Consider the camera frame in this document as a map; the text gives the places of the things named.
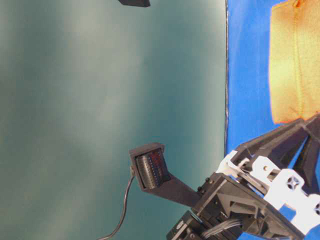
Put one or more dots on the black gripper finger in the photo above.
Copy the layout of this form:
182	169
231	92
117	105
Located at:
306	162

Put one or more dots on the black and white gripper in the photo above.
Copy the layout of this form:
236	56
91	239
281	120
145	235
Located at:
266	201

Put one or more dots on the yellow towel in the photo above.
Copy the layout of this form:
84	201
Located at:
294	60

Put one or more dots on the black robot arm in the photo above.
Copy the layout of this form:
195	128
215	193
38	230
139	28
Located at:
190	225

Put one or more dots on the blue table cloth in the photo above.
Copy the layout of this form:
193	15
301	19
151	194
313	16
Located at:
249	113

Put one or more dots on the black object at top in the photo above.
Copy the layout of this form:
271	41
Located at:
136	3

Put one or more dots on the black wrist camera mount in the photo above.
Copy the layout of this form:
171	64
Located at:
149	166

